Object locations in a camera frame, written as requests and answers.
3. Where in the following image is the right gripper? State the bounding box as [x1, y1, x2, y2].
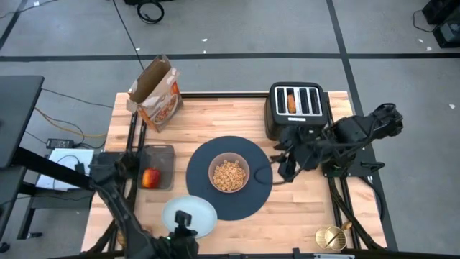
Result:
[269, 125, 326, 183]

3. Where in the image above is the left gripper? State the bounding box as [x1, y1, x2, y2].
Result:
[154, 209, 201, 259]

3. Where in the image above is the pale blue plate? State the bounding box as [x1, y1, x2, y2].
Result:
[161, 194, 219, 240]

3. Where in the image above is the red apple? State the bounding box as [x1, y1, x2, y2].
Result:
[141, 167, 162, 190]

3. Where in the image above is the pink bowl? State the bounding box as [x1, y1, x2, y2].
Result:
[208, 151, 251, 194]

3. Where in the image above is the slice of toast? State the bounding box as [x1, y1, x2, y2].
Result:
[286, 94, 298, 114]

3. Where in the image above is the gold spoon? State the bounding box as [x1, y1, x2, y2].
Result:
[325, 221, 354, 249]

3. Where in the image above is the pumpkin O's cereal box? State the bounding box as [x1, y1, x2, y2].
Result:
[126, 53, 185, 134]

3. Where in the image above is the black four-slot toaster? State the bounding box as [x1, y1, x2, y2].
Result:
[264, 81, 331, 142]

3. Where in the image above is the round dark blue placemat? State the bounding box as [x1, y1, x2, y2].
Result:
[185, 135, 275, 222]

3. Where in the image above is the cereal rings heap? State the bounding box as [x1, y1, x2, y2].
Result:
[212, 160, 247, 192]

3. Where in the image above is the grey translucent plastic bin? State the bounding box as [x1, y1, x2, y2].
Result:
[137, 144, 176, 191]

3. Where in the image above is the white paper sheet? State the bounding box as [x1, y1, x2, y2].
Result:
[35, 147, 96, 192]

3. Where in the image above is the black diagonal strut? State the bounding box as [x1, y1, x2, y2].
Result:
[12, 145, 95, 191]

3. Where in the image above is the black power adapter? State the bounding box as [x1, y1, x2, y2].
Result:
[45, 137, 75, 150]

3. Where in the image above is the black desk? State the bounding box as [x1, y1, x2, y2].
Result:
[0, 75, 45, 170]

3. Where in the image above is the black equipment case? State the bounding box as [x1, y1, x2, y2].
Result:
[421, 0, 460, 50]

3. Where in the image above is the black aluminium table rail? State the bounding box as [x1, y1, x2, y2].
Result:
[179, 91, 271, 99]

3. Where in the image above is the black coiled cable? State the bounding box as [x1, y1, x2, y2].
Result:
[136, 0, 165, 25]

